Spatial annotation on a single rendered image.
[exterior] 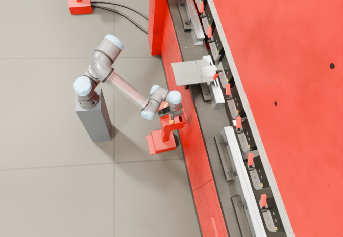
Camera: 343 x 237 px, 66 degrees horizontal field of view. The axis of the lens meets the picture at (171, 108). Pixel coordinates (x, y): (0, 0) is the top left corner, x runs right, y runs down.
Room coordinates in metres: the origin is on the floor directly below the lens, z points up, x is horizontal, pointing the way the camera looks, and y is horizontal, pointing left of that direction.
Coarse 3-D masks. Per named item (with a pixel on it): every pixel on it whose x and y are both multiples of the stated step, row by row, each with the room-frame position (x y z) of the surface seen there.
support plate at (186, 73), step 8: (176, 64) 1.04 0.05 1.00; (184, 64) 1.06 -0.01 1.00; (192, 64) 1.08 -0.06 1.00; (200, 64) 1.09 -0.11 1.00; (208, 64) 1.11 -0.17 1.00; (176, 72) 0.98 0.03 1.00; (184, 72) 0.99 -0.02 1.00; (192, 72) 1.01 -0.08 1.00; (176, 80) 0.92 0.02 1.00; (184, 80) 0.93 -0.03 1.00; (192, 80) 0.95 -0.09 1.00; (200, 80) 0.97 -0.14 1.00; (208, 80) 0.99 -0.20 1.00
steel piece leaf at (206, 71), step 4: (200, 68) 1.06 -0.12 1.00; (204, 68) 1.07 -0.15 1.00; (208, 68) 1.08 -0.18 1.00; (200, 72) 1.01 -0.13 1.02; (204, 72) 1.04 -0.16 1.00; (208, 72) 1.04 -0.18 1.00; (212, 72) 1.05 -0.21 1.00; (200, 76) 0.99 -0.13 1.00; (204, 76) 1.00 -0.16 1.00; (208, 76) 1.01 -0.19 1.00
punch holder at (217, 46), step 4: (216, 28) 1.14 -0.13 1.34; (216, 32) 1.12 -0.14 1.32; (212, 36) 1.15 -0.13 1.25; (216, 36) 1.11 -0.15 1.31; (212, 40) 1.12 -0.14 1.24; (216, 40) 1.09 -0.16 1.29; (220, 40) 1.06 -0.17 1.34; (212, 44) 1.11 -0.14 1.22; (216, 44) 1.07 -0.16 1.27; (220, 44) 1.04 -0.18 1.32; (212, 48) 1.09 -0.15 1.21; (216, 48) 1.06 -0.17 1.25; (220, 48) 1.02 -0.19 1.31; (212, 52) 1.08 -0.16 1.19; (216, 52) 1.04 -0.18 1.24; (220, 52) 1.02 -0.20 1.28; (224, 52) 1.03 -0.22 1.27; (216, 56) 1.02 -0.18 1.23; (220, 56) 1.03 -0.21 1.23; (216, 60) 1.02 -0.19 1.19; (220, 60) 1.04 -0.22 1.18
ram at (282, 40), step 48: (240, 0) 1.04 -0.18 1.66; (288, 0) 0.81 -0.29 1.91; (336, 0) 0.67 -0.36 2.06; (240, 48) 0.89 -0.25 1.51; (288, 48) 0.69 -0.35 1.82; (336, 48) 0.57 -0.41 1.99; (240, 96) 0.72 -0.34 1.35; (288, 96) 0.56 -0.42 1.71; (336, 96) 0.47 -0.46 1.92; (288, 144) 0.41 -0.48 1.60; (336, 144) 0.35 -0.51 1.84; (288, 192) 0.26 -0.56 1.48; (336, 192) 0.23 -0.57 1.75
